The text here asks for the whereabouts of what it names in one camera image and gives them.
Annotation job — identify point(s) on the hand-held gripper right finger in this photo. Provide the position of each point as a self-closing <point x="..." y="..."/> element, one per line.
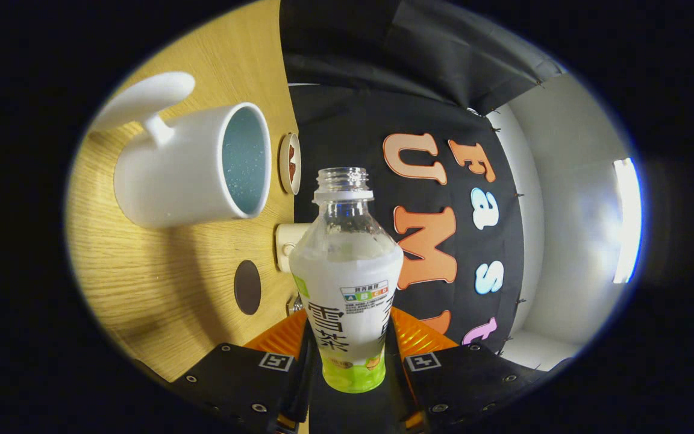
<point x="461" y="380"/>

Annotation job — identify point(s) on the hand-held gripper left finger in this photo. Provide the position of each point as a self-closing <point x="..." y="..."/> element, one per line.
<point x="232" y="380"/>

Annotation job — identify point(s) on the dark round coaster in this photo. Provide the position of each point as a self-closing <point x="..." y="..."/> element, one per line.
<point x="247" y="287"/>

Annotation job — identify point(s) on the clear juice bottle white label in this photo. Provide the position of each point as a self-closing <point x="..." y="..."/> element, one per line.
<point x="347" y="271"/>

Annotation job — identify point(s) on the white cup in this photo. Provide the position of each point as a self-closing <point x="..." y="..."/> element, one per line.
<point x="172" y="175"/>

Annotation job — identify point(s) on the wooden table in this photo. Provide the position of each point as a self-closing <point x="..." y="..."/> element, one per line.
<point x="160" y="277"/>

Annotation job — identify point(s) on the cream toaster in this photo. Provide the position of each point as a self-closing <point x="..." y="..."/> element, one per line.
<point x="290" y="241"/>

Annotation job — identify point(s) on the small round wooden plate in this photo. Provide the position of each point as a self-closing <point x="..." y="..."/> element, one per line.
<point x="287" y="163"/>

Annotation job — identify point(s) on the black backdrop cloth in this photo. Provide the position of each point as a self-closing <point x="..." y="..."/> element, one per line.
<point x="347" y="132"/>

